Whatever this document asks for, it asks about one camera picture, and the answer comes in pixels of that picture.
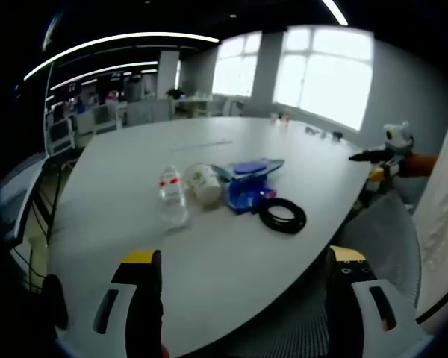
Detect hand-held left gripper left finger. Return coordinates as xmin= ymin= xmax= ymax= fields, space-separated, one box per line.
xmin=57 ymin=248 xmax=164 ymax=358

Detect clear plastic water bottle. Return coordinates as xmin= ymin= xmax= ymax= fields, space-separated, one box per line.
xmin=158 ymin=165 xmax=190 ymax=230

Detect large window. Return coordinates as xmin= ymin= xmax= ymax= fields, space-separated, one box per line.
xmin=272 ymin=25 xmax=375 ymax=132

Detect small pink items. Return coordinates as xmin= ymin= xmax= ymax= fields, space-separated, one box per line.
xmin=270 ymin=110 xmax=295 ymax=128

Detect grey mesh office chair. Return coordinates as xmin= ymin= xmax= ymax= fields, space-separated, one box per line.
xmin=223 ymin=192 xmax=423 ymax=358

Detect short ceiling light strip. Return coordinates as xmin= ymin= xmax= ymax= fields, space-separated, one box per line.
xmin=49 ymin=60 xmax=160 ymax=92

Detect grey office cabinet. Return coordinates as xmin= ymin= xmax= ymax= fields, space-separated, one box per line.
xmin=125 ymin=98 xmax=173 ymax=127

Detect black cable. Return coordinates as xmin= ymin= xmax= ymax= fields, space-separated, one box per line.
xmin=258 ymin=197 xmax=308 ymax=235

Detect long ceiling light strip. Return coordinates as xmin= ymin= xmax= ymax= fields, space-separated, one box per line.
xmin=23 ymin=32 xmax=221 ymax=81

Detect narrow window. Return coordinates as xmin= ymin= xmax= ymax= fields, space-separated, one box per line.
xmin=211 ymin=31 xmax=264 ymax=98

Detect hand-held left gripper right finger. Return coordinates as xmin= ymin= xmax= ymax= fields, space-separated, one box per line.
xmin=325 ymin=245 xmax=434 ymax=358

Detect white tabletop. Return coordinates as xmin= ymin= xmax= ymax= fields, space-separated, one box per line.
xmin=46 ymin=116 xmax=374 ymax=358

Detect small dark items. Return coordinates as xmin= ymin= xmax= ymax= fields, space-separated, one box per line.
xmin=305 ymin=125 xmax=345 ymax=142

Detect person's white clothing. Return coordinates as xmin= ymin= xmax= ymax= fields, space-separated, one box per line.
xmin=411 ymin=70 xmax=448 ymax=329

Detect white paper cup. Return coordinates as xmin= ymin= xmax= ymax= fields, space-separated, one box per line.
xmin=182 ymin=163 xmax=223 ymax=207

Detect white office chair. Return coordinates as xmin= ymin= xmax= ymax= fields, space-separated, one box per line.
xmin=46 ymin=117 xmax=76 ymax=157

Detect person's right hand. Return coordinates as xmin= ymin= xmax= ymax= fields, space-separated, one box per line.
xmin=399 ymin=154 xmax=440 ymax=178

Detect blue tape dispenser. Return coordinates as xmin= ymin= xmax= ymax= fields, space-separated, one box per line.
xmin=211 ymin=158 xmax=286 ymax=216

